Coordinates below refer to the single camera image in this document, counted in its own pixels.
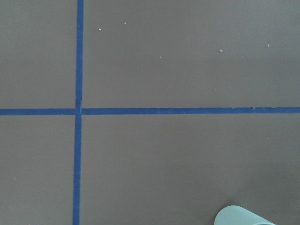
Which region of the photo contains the pale green cup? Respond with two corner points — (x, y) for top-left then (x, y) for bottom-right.
(214, 205), (274, 225)

